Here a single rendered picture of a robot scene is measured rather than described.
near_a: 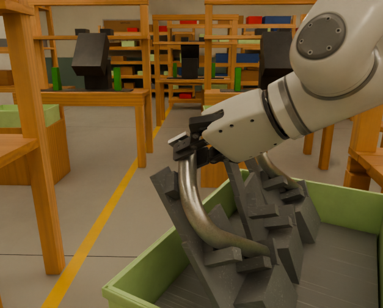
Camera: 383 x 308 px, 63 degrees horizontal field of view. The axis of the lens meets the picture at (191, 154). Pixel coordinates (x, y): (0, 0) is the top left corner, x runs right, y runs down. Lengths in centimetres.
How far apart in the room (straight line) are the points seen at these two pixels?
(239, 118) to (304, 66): 12
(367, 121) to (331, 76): 128
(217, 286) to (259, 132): 26
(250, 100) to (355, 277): 51
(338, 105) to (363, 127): 122
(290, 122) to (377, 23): 14
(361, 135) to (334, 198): 70
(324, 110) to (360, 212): 60
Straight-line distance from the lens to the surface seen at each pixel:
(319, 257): 83
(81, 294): 206
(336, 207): 97
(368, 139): 164
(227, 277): 58
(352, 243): 92
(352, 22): 34
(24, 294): 218
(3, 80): 589
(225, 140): 45
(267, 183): 81
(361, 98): 40
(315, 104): 40
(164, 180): 50
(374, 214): 98
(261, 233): 72
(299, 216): 85
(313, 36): 34
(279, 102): 41
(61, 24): 1198
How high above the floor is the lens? 130
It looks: 18 degrees down
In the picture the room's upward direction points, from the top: straight up
